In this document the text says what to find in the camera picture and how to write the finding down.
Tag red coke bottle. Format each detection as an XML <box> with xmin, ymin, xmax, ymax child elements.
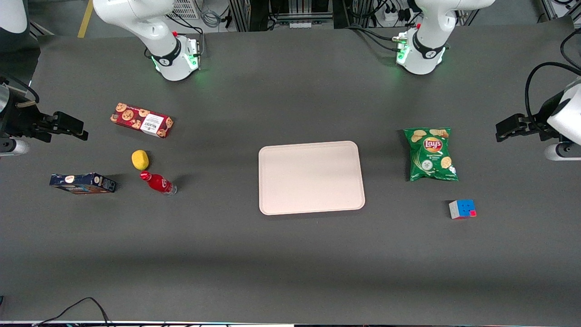
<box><xmin>140</xmin><ymin>171</ymin><xmax>177</xmax><ymax>197</ymax></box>

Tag beige plastic tray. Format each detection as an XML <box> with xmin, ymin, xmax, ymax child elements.
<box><xmin>258</xmin><ymin>141</ymin><xmax>366</xmax><ymax>215</ymax></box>

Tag dark blue snack box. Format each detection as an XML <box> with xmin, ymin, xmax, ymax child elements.
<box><xmin>49</xmin><ymin>173</ymin><xmax>117</xmax><ymax>195</ymax></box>

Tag red cookie box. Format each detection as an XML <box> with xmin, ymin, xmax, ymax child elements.
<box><xmin>110</xmin><ymin>102</ymin><xmax>174</xmax><ymax>139</ymax></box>

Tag green Lays chips bag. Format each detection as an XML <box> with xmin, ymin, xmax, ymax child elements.
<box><xmin>404</xmin><ymin>127</ymin><xmax>459</xmax><ymax>182</ymax></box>

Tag blue rubiks cube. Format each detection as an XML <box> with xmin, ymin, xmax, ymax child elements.
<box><xmin>449</xmin><ymin>199</ymin><xmax>477</xmax><ymax>220</ymax></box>

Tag white power strip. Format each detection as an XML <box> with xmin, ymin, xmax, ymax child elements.
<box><xmin>383</xmin><ymin>7</ymin><xmax>410</xmax><ymax>24</ymax></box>

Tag white vented box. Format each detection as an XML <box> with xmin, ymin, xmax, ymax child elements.
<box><xmin>170</xmin><ymin>0</ymin><xmax>201</xmax><ymax>20</ymax></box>

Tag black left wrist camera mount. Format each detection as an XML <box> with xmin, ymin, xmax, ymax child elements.
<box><xmin>539</xmin><ymin>93</ymin><xmax>566</xmax><ymax>121</ymax></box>

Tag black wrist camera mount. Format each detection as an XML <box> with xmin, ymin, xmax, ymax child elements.
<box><xmin>0</xmin><ymin>102</ymin><xmax>38</xmax><ymax>138</ymax></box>
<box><xmin>539</xmin><ymin>93</ymin><xmax>566</xmax><ymax>121</ymax></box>

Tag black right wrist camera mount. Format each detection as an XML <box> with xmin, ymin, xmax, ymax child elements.
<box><xmin>0</xmin><ymin>102</ymin><xmax>38</xmax><ymax>138</ymax></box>

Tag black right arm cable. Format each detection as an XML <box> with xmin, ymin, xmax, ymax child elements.
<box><xmin>0</xmin><ymin>75</ymin><xmax>40</xmax><ymax>109</ymax></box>

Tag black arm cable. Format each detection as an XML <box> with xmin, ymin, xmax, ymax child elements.
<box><xmin>0</xmin><ymin>75</ymin><xmax>40</xmax><ymax>109</ymax></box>
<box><xmin>525</xmin><ymin>61</ymin><xmax>581</xmax><ymax>132</ymax></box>

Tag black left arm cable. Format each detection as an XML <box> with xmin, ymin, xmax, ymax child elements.
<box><xmin>525</xmin><ymin>61</ymin><xmax>581</xmax><ymax>132</ymax></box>

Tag black cable loop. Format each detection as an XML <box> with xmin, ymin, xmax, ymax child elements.
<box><xmin>560</xmin><ymin>27</ymin><xmax>581</xmax><ymax>69</ymax></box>

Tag black right base cable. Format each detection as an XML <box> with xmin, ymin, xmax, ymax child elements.
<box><xmin>166</xmin><ymin>14</ymin><xmax>205</xmax><ymax>36</ymax></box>

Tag black left base cables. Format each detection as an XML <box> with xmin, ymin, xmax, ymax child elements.
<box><xmin>346</xmin><ymin>24</ymin><xmax>409</xmax><ymax>53</ymax></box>

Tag black table edge cable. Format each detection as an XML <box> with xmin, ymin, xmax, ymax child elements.
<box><xmin>32</xmin><ymin>297</ymin><xmax>113</xmax><ymax>327</ymax></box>

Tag grey coiled cable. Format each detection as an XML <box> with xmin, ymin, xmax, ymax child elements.
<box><xmin>201</xmin><ymin>5</ymin><xmax>224</xmax><ymax>29</ymax></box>

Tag black aluminium frame rack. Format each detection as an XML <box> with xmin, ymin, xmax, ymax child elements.
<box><xmin>228</xmin><ymin>0</ymin><xmax>334</xmax><ymax>32</ymax></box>

